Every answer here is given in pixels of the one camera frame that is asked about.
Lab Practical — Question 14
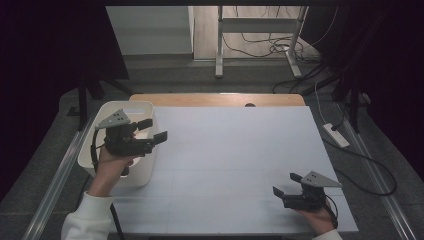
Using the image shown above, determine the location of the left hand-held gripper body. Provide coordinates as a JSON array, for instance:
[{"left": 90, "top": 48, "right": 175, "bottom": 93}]
[{"left": 94, "top": 108, "right": 157, "bottom": 159}]

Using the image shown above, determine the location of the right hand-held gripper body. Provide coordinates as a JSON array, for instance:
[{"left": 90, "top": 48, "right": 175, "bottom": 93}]
[{"left": 282, "top": 170, "right": 344, "bottom": 212}]

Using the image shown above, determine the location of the white plastic storage bin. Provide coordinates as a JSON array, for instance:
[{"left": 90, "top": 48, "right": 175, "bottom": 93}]
[{"left": 77, "top": 100, "right": 160, "bottom": 188}]

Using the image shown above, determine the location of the person's right hand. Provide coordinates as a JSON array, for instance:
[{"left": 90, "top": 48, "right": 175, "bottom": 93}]
[{"left": 295, "top": 203, "right": 338, "bottom": 236}]

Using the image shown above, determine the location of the person's left hand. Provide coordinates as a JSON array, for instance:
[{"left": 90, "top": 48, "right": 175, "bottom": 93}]
[{"left": 86, "top": 144, "right": 140, "bottom": 199}]

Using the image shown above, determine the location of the wooden table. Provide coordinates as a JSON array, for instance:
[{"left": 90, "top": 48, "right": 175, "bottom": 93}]
[{"left": 129, "top": 93, "right": 307, "bottom": 108}]

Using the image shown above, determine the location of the white power strip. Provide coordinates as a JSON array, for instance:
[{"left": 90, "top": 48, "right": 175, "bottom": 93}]
[{"left": 321, "top": 122, "right": 351, "bottom": 149}]

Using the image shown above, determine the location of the white table cover board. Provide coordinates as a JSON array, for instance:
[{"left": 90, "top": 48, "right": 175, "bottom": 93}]
[{"left": 108, "top": 105, "right": 360, "bottom": 236}]

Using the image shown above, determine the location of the black tripod stand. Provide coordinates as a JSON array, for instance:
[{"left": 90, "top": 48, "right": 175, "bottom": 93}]
[{"left": 67, "top": 70, "right": 135, "bottom": 132}]

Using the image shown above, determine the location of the black metal stand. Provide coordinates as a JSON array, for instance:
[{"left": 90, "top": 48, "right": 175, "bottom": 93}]
[{"left": 332, "top": 64, "right": 372, "bottom": 135}]

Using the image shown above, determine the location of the white cabinet panel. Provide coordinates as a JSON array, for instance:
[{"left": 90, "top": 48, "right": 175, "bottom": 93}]
[{"left": 105, "top": 5, "right": 195, "bottom": 56}]

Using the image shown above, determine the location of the left hand-held gripper cable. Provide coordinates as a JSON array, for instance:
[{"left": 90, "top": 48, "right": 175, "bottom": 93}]
[{"left": 90, "top": 128, "right": 125, "bottom": 240}]

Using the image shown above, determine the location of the hand-held gripper cable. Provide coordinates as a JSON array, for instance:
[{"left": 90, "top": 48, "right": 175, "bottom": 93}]
[
  {"left": 90, "top": 128, "right": 125, "bottom": 240},
  {"left": 324, "top": 194, "right": 340, "bottom": 230}
]

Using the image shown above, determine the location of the right hand-held gripper cable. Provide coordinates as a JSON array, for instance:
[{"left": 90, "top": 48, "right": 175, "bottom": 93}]
[{"left": 324, "top": 194, "right": 340, "bottom": 230}]

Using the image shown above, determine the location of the black floor cable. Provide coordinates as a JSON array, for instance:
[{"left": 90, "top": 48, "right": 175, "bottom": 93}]
[{"left": 322, "top": 138, "right": 399, "bottom": 197}]

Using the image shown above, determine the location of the metal floor rail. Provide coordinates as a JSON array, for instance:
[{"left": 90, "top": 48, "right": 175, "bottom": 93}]
[
  {"left": 21, "top": 113, "right": 98, "bottom": 240},
  {"left": 334, "top": 101, "right": 418, "bottom": 240}
]

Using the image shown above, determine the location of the white metal stand frame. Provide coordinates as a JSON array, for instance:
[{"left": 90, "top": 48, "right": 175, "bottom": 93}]
[{"left": 214, "top": 5, "right": 310, "bottom": 80}]

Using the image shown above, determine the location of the tangle of black cables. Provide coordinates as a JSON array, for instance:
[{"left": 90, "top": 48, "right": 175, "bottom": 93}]
[{"left": 222, "top": 6, "right": 338, "bottom": 95}]

